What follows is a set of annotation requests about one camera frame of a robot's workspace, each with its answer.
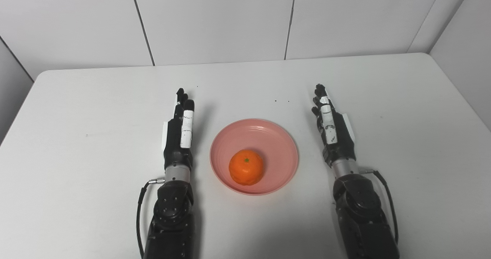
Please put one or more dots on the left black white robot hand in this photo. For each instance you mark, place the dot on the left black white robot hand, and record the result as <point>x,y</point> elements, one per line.
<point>176,144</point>

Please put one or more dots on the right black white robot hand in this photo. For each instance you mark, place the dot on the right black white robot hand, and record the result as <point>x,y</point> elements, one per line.
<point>339,136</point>

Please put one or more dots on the pink round plate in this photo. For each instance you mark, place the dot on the pink round plate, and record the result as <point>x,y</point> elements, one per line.
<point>268,140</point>

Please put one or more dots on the orange fruit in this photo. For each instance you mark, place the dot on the orange fruit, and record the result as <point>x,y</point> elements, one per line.
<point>246,167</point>

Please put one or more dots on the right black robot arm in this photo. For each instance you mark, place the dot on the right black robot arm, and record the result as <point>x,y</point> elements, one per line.
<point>362,213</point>

